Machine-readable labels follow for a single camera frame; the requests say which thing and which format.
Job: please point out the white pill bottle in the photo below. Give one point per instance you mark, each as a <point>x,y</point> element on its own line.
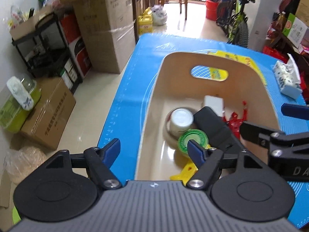
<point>181,120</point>

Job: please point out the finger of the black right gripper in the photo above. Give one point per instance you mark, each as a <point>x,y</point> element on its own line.
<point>295,111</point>
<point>257,134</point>

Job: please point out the blue silicone table mat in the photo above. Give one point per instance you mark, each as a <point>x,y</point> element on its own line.
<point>127,113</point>

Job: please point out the white USB charger plug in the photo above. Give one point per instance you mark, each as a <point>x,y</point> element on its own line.
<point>215,103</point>

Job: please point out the stacked cardboard boxes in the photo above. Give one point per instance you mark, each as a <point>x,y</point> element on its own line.
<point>107,29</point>

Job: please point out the yellow toy launcher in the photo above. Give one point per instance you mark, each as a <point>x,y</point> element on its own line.
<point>198,156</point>

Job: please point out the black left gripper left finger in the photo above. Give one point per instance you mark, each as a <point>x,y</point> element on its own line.
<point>99,162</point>

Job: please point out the clear packing tape roll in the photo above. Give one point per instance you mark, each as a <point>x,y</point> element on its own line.
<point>171,140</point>

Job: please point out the green lidded container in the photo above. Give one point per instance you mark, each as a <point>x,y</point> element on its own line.
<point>18,98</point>

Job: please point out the bag of grain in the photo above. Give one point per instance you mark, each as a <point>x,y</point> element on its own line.
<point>21,163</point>

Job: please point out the black metal shelf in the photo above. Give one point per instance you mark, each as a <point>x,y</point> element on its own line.
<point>46,54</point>

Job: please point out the yellow oil jug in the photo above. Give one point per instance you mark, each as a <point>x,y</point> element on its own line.
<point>145,22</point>

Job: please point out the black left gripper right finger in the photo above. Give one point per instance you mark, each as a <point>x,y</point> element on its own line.
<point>210,169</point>

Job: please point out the yellow picture book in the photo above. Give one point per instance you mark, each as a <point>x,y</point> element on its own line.
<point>241,62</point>

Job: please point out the green white product box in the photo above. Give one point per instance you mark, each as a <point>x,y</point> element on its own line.
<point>296,31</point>

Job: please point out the beige wooden storage bin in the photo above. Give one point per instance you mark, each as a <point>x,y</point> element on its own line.
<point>193,80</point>

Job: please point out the red plastic bucket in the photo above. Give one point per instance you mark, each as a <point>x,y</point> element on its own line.
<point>211,9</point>

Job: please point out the white blue tissue box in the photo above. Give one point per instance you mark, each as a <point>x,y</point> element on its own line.
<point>288,77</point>

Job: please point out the green black bicycle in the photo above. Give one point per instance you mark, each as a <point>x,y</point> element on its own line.
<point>232,20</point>

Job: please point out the black rectangular case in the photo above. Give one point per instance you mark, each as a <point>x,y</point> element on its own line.
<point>219,136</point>

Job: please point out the red hero action figure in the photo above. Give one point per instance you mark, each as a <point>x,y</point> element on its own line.
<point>234,122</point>

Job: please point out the cardboard box on floor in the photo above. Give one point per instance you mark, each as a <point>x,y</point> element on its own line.
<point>47,121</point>

